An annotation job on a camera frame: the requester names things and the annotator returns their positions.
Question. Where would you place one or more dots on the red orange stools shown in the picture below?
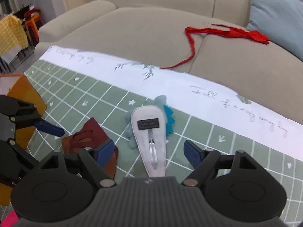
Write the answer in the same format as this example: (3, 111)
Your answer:
(33, 22)

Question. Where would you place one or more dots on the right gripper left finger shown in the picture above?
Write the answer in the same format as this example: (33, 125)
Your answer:
(98, 164)

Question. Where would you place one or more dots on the beige sofa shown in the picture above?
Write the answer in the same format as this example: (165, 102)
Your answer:
(153, 32)

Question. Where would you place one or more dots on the orange storage box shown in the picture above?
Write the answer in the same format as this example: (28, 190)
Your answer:
(18, 86)

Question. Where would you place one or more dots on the maroon brown cloth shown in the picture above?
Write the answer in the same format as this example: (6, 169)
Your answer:
(90, 135)

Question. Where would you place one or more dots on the light blue cushion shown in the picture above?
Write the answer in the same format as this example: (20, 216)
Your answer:
(280, 21)

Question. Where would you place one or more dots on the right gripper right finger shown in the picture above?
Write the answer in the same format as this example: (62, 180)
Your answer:
(204, 163)

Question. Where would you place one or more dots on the red box lid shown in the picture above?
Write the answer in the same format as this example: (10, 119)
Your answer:
(10, 220)

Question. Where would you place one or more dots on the yellow checked cloth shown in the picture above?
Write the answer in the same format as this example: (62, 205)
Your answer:
(13, 38)

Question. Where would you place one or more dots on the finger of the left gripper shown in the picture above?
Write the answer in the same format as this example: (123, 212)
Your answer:
(49, 128)

